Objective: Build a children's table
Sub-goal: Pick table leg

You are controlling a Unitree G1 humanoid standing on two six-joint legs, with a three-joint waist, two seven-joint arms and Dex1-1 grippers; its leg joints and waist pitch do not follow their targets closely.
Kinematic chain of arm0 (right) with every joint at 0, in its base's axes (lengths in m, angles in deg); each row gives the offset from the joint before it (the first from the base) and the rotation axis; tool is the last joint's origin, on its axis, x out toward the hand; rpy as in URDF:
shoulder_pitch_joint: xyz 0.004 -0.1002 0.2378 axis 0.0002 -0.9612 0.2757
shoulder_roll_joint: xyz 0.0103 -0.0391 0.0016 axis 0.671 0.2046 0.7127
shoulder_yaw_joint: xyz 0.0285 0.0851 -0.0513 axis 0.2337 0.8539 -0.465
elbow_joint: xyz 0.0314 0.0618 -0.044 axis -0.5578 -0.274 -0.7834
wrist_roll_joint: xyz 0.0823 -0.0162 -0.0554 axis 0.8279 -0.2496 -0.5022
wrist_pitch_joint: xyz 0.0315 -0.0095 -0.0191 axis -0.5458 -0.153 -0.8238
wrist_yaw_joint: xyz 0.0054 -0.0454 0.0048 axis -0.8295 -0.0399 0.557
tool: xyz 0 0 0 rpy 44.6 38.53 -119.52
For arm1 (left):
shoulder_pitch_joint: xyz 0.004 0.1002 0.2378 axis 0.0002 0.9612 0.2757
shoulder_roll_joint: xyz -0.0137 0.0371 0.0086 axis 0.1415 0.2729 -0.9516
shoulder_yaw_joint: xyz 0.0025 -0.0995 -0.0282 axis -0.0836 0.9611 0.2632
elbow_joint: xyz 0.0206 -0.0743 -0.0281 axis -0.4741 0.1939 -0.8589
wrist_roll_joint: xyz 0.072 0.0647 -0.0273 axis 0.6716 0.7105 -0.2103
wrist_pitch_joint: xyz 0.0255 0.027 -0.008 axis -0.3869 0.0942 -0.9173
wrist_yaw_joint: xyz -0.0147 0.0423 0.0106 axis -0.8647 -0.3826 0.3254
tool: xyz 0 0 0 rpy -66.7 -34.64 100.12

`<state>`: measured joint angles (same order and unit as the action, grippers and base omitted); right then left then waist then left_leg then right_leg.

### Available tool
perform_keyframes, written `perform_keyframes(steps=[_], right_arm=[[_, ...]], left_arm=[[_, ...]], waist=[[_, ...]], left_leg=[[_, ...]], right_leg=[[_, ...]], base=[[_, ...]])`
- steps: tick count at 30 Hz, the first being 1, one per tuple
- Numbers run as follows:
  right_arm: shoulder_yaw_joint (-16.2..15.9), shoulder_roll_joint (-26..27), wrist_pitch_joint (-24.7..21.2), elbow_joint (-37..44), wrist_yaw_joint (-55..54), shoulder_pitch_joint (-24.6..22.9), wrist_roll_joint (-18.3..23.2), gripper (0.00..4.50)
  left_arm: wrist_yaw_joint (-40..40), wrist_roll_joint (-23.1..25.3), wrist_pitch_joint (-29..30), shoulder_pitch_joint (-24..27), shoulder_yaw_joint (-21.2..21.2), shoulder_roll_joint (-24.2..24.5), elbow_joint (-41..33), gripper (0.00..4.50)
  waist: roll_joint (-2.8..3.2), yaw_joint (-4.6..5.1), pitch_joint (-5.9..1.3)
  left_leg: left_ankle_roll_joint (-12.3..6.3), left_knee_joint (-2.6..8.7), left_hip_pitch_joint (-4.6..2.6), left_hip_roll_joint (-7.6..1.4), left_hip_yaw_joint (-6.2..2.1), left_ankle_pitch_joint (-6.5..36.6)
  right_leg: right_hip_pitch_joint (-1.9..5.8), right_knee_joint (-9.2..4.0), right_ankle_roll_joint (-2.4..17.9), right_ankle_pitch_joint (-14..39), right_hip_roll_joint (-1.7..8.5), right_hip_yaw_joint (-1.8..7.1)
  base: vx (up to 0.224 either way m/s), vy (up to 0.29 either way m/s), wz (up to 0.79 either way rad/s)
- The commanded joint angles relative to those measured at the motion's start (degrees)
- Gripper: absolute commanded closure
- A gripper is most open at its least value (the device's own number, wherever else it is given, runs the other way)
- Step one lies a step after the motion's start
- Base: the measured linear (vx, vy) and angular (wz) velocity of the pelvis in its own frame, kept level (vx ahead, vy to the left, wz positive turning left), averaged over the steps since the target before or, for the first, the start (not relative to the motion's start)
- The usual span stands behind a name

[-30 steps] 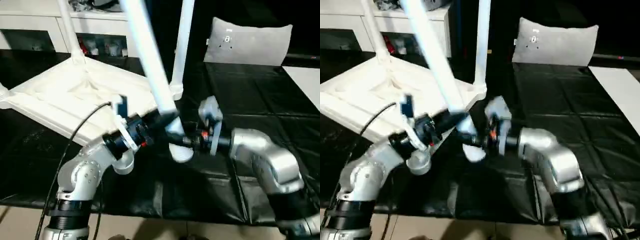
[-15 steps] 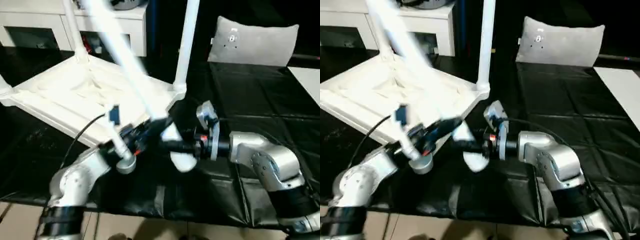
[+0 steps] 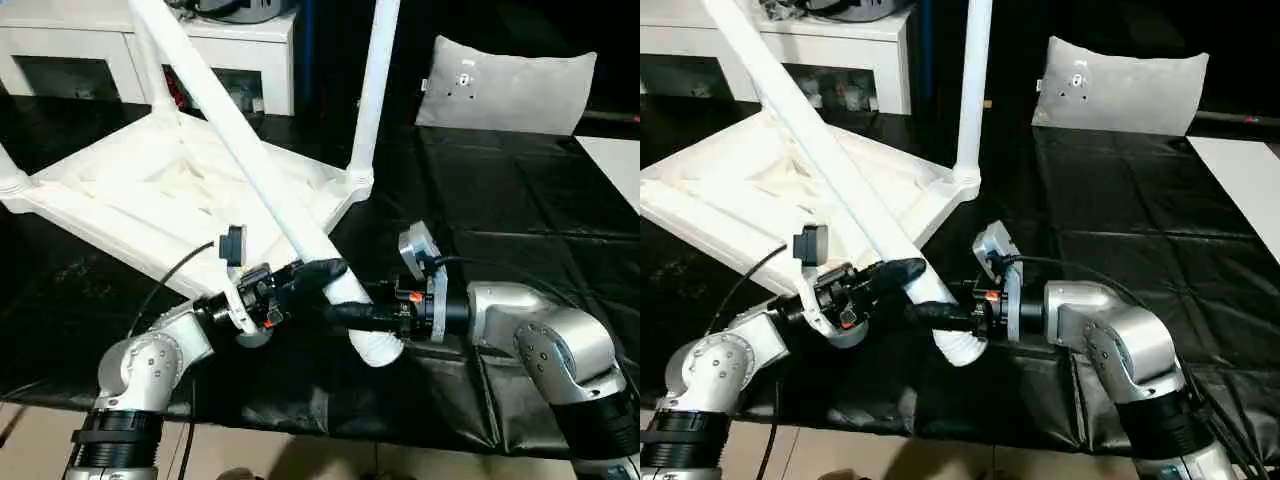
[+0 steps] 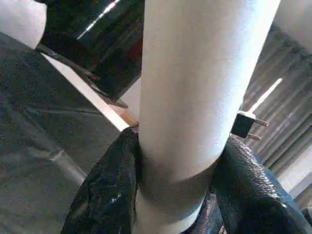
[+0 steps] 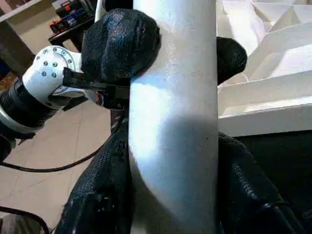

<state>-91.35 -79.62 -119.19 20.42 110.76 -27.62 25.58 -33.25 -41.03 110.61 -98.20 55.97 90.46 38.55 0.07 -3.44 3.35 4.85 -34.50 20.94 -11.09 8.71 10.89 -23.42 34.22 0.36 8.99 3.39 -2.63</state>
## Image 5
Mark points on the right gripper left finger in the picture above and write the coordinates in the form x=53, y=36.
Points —
x=102, y=190

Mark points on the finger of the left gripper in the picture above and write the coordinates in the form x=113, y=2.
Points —
x=231, y=61

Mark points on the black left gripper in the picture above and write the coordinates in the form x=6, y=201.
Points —
x=109, y=93

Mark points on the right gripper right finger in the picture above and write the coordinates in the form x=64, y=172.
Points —
x=248, y=195

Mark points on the white plastic table top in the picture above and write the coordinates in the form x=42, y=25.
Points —
x=268, y=73

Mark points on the white plastic table leg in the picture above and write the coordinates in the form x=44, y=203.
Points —
x=175, y=97

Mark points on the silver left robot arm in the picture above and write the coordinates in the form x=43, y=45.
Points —
x=41, y=80

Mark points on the black mat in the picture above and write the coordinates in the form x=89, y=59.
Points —
x=280, y=158

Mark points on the black orange tool case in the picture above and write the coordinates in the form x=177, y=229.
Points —
x=70, y=17

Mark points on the brown wooden desk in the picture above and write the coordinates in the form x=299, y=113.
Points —
x=14, y=31

